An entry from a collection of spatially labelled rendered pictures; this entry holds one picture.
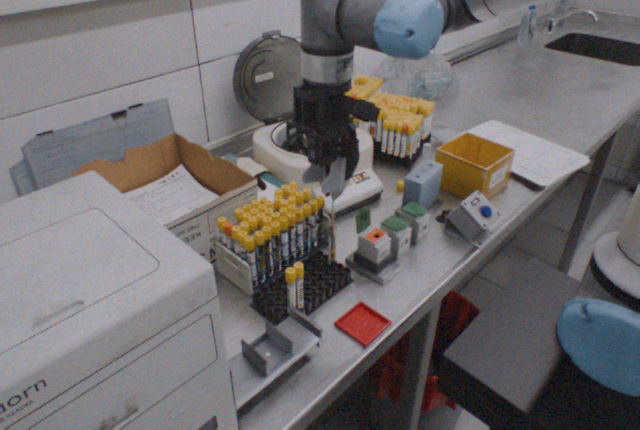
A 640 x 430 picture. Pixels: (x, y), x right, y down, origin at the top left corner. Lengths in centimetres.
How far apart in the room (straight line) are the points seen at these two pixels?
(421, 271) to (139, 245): 57
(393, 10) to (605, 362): 43
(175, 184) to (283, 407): 56
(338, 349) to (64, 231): 44
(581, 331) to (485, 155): 74
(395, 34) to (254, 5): 73
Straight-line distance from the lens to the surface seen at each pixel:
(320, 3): 65
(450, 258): 100
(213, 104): 125
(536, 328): 81
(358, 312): 86
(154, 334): 51
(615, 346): 57
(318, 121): 70
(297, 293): 81
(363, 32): 61
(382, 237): 90
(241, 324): 85
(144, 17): 112
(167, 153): 114
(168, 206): 104
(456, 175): 116
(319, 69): 68
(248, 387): 72
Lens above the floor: 150
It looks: 32 degrees down
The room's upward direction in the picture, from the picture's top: straight up
